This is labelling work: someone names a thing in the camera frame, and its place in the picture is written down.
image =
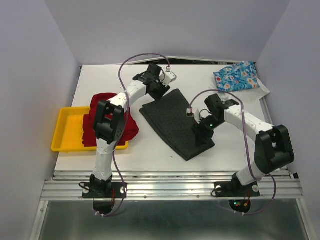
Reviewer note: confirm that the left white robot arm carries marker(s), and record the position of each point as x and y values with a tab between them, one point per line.
111	117

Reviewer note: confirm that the white paper sheet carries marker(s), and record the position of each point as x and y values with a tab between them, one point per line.
252	95

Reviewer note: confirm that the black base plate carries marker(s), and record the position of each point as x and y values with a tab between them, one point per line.
240	196
107	203

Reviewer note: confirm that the aluminium mounting rail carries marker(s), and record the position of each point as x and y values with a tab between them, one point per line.
169	185

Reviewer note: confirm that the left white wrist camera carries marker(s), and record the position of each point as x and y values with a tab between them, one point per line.
167	77

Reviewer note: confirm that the dark grey dotted skirt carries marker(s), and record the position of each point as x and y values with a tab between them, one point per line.
168	118

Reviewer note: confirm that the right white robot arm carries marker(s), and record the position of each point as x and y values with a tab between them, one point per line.
273	146

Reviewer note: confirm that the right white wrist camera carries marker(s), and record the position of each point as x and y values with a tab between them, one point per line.
193	113

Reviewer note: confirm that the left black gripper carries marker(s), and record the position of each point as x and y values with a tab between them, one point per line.
164	90

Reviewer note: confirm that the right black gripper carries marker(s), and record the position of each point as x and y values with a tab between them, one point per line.
202	133

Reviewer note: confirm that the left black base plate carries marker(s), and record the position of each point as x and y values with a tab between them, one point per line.
107	203

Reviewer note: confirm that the yellow plastic tray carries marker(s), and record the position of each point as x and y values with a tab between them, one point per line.
68	134

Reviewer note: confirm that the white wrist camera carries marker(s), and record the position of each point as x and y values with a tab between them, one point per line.
167	77
193	113

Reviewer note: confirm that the red skirt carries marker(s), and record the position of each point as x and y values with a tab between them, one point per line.
89	136

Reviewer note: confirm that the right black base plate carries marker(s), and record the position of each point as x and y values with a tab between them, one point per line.
240	196

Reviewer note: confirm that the blue floral skirt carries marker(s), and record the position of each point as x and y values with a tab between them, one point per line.
237	77

